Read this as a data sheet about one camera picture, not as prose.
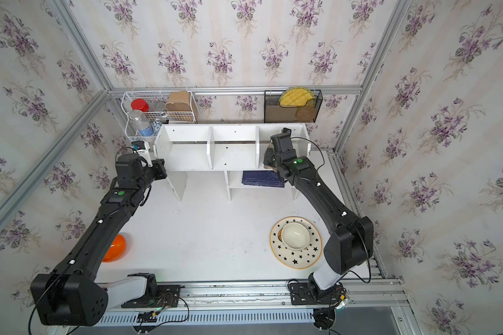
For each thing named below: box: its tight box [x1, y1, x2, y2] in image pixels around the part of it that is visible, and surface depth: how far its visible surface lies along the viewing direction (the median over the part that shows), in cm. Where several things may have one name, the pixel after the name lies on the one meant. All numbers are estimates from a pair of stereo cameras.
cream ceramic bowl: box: [281, 221, 311, 250], surface depth 86 cm
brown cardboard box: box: [164, 90, 193, 112], surface depth 90 cm
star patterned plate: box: [269, 216, 323, 270], surface depth 85 cm
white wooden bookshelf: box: [153, 122, 311, 202], surface depth 84 cm
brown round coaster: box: [295, 106, 318, 123], surface depth 99 cm
